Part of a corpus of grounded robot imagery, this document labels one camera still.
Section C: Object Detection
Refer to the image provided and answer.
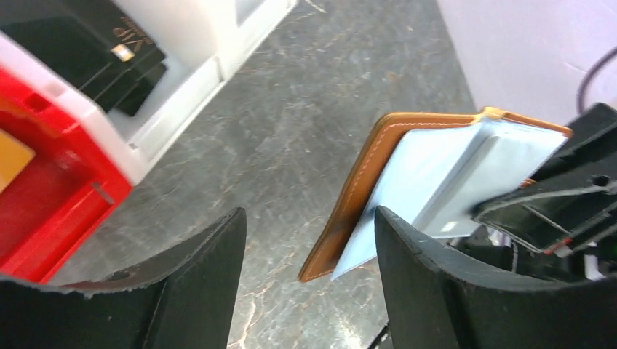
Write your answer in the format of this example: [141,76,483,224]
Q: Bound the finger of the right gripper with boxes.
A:
[472,103,616,256]

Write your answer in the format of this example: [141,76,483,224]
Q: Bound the red plastic bin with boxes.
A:
[1,71,132,283]

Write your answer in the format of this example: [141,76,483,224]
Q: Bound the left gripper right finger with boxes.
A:
[375,206,616,348]

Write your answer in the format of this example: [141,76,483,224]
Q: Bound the white divided plastic bin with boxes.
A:
[1,0,295,184]

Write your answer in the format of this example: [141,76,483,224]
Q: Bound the brown leather card holder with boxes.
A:
[298,107,573,283]

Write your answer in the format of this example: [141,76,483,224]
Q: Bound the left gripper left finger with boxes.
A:
[1,207,247,348]

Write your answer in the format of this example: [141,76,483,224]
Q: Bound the gold card in red bin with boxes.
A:
[0,129,36,192]

